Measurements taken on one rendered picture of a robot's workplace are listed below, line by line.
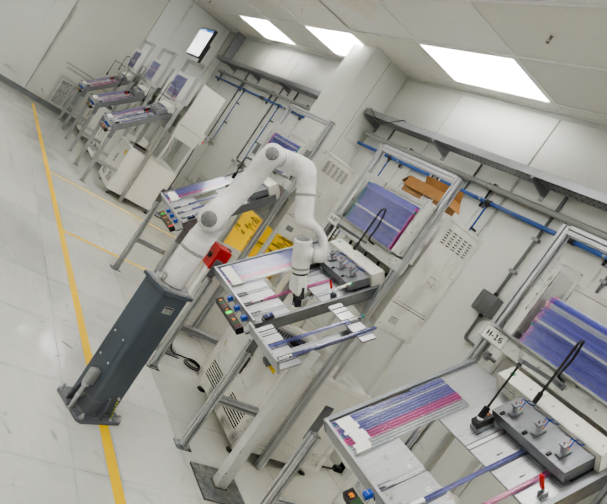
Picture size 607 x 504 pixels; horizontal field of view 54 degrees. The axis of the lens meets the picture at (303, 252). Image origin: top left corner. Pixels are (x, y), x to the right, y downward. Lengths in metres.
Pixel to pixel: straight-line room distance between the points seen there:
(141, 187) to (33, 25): 4.49
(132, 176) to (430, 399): 5.61
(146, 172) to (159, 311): 4.85
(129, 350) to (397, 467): 1.28
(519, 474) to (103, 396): 1.76
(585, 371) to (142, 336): 1.79
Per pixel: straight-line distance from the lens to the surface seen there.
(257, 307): 3.07
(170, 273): 2.69
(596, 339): 2.37
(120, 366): 2.80
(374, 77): 6.51
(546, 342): 2.44
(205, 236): 2.70
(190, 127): 7.44
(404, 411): 2.37
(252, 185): 2.61
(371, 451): 2.25
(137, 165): 7.41
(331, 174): 4.48
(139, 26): 11.36
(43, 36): 11.20
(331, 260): 3.32
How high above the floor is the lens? 1.42
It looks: 6 degrees down
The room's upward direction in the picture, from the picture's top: 34 degrees clockwise
